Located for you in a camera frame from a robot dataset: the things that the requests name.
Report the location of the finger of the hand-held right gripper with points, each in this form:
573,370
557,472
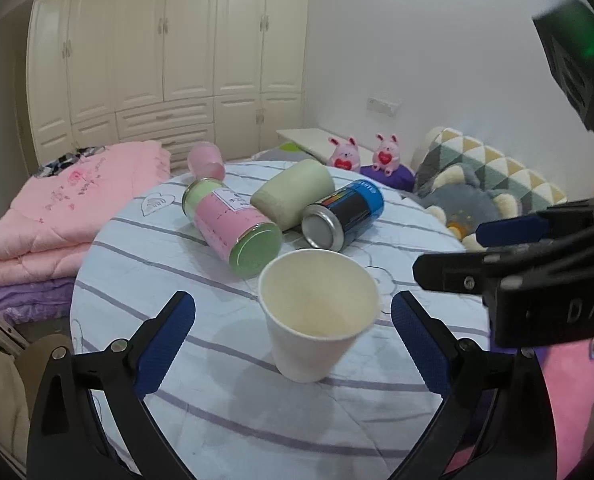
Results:
509,231
452,271

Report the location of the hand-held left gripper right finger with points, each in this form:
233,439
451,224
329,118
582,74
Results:
422,347

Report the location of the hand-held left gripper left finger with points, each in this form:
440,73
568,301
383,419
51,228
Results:
163,347

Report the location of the white paper cup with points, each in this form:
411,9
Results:
307,350

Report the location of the pale green cup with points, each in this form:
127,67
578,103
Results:
292,190

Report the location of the pink cup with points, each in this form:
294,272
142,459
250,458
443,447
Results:
204,157

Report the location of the grey plush toy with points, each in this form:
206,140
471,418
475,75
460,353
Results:
467,200

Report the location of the pink floor mat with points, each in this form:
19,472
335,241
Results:
572,385

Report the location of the triangle-patterned headboard cushion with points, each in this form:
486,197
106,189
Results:
477,157

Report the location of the purple cushion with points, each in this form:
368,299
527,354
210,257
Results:
402,178

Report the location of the blue and black can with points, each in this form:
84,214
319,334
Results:
352,205

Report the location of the pink bunny plush toy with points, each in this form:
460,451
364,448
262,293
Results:
387,155
344,152

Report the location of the pink and green bottle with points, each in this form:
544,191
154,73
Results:
227,220

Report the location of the purple blanket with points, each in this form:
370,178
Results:
27,295

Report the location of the beige cloth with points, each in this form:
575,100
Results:
2,385

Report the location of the pink quilt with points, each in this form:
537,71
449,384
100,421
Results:
52,220

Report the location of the checked cloth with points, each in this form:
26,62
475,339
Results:
72,157

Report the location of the cream wardrobe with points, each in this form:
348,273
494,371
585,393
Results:
152,60

